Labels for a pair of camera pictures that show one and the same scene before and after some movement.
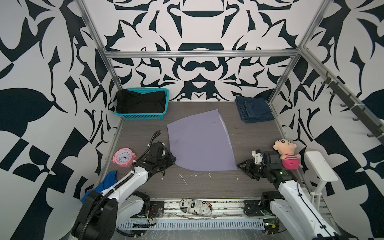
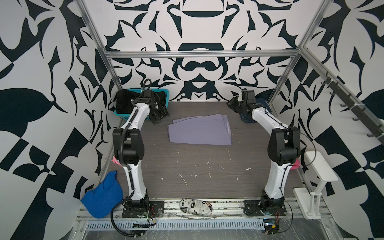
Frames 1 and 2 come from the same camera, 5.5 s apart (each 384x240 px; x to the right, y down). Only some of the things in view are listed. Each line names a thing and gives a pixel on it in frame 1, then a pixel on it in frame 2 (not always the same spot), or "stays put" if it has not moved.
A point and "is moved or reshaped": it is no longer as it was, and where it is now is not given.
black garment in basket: (130, 102) stays put
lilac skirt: (201, 142) is moved or reshaped
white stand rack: (324, 171) stays put
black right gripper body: (259, 170) -> (238, 106)
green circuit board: (271, 225) stays put
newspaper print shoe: (196, 206) stays put
